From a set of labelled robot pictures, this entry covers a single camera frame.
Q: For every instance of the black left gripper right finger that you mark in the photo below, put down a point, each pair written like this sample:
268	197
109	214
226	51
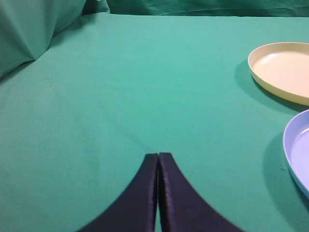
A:
181	208

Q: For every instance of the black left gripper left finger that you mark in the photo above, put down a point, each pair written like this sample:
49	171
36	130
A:
135	208

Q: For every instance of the blue plate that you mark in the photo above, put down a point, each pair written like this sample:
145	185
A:
296	149

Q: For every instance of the yellow plate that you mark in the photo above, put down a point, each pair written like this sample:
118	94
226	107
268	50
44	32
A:
282	69

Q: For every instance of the green tablecloth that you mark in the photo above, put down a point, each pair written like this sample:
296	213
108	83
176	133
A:
76	123

